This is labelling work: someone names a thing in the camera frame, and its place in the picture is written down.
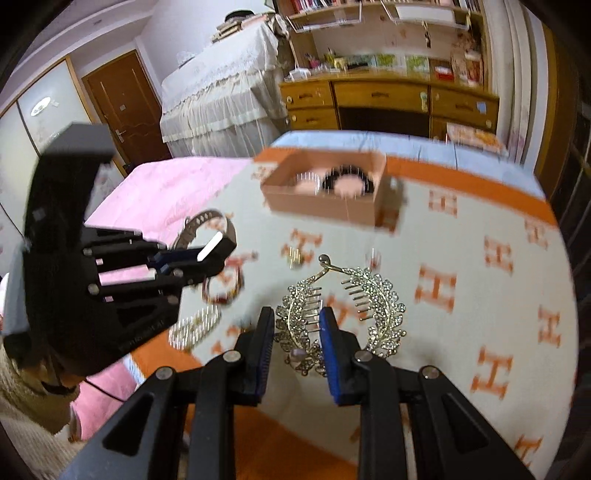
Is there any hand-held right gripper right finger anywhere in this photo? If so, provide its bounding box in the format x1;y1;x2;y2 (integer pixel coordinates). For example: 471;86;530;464
318;305;546;480

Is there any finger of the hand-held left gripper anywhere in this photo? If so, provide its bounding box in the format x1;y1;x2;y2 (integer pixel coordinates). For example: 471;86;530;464
82;227;205;274
89;257;228;306

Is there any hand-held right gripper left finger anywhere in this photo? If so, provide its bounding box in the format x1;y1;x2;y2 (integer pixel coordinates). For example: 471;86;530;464
60;305;275;480

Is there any rhinestone leaf hair comb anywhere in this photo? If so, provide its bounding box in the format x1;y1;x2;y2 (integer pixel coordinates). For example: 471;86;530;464
274;254;409;377

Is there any pink cardboard box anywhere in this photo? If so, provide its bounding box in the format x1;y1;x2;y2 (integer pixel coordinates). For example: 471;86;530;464
259;148;407;229

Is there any person's left forearm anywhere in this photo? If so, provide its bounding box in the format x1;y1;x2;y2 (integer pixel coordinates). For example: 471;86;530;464
0;342;80;462

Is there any pink blanket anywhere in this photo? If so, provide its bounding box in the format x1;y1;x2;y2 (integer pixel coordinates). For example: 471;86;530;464
69;157;259;444

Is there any white sliding wardrobe door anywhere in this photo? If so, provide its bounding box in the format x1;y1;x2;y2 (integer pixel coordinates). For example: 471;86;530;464
0;58;93;222

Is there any brown wooden door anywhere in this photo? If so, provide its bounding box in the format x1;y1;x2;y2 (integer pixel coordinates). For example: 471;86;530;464
82;50;172;176

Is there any lace-covered furniture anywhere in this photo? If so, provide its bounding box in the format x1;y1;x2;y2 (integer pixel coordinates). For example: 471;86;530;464
159;14;290;160

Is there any pink round puff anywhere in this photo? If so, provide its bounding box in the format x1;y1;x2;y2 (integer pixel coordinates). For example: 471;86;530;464
335;174;366;199

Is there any orange printed white blanket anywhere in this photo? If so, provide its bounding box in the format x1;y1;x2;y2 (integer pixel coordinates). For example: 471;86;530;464
129;157;580;480

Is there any light blue bed sheet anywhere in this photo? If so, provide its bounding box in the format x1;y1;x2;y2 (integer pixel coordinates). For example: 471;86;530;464
270;130;550;199

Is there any pile of books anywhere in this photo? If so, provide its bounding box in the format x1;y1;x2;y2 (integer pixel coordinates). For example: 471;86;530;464
212;10;269;44

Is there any wooden desk with drawers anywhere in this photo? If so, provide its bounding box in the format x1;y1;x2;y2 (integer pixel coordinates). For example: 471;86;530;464
279;76;502;139

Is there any row of green picture cards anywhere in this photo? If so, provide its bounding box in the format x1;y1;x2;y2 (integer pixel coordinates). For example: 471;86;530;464
323;53;428;75

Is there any wooden bookshelf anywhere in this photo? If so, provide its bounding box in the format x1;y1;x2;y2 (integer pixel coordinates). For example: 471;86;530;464
274;0;490;88

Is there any white curtain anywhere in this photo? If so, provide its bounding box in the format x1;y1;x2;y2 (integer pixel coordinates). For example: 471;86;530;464
485;0;542;162

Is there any red bead bracelet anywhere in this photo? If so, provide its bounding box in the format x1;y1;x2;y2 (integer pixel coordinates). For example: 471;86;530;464
202;265;245;305

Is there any silver chain necklace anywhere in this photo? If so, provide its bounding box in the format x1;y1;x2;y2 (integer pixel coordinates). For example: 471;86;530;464
168;305;223;350

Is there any black cable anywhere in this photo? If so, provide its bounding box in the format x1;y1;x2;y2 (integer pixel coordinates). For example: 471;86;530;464
82;376;136;403

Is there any black beaded bracelet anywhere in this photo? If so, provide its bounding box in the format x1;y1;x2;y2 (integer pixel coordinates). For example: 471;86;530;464
321;164;377;200

